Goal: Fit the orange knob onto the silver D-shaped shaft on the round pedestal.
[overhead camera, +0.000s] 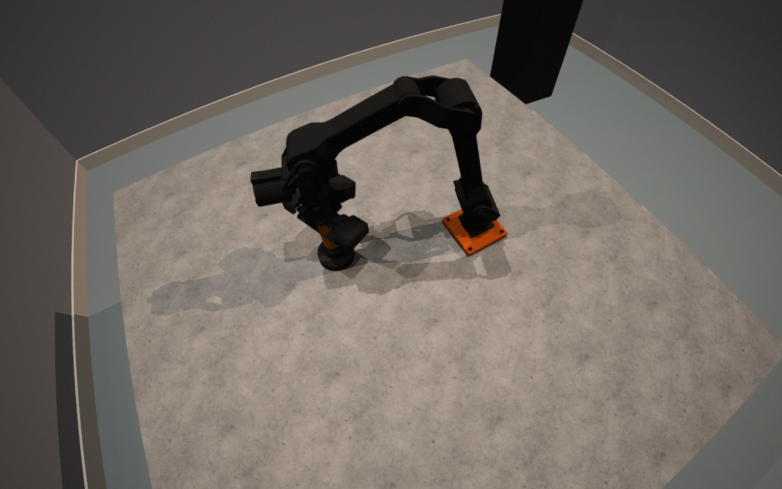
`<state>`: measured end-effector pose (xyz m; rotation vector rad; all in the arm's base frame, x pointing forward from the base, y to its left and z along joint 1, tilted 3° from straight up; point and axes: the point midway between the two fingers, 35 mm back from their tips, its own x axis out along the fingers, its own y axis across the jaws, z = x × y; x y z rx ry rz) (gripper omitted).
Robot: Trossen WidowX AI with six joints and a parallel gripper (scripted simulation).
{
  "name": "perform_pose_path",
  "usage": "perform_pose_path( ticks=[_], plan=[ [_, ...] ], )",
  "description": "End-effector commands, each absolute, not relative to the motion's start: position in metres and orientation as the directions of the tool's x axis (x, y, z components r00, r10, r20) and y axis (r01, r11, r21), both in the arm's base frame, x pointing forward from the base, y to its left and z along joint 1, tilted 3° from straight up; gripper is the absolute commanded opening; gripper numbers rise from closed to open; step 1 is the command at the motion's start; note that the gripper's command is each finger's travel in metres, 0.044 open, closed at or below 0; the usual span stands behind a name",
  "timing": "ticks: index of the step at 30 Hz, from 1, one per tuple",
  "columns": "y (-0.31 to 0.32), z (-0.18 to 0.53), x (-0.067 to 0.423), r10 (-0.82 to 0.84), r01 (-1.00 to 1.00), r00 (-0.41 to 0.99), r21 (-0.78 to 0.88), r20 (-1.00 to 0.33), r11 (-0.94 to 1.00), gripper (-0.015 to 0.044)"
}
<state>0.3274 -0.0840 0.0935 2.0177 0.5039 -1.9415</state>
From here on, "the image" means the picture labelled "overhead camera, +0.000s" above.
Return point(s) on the orange knob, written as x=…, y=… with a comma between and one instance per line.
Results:
x=324, y=230

